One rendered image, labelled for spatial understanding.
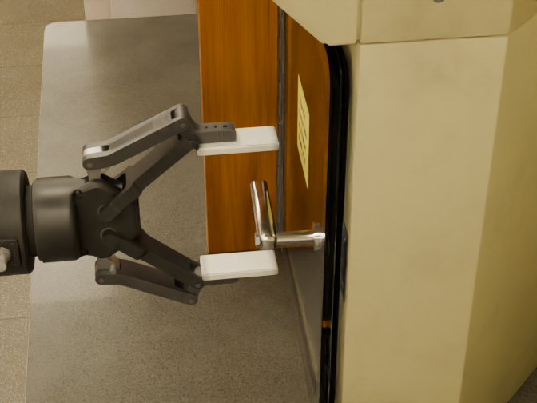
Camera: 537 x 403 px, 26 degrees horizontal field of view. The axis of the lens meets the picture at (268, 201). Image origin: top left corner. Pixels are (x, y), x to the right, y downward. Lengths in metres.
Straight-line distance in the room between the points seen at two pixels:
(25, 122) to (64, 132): 1.86
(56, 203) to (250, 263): 0.19
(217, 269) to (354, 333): 0.15
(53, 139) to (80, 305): 0.36
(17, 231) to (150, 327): 0.35
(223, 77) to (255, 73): 0.03
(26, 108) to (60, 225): 2.58
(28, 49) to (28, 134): 0.53
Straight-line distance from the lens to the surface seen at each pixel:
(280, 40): 1.19
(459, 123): 0.90
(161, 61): 1.80
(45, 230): 1.00
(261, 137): 1.00
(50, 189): 1.01
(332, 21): 0.83
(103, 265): 1.06
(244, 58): 1.26
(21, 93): 3.66
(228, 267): 1.07
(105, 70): 1.79
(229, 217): 1.37
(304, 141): 1.04
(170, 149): 0.99
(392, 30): 0.85
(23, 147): 3.39
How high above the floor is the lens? 1.81
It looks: 36 degrees down
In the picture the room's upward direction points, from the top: straight up
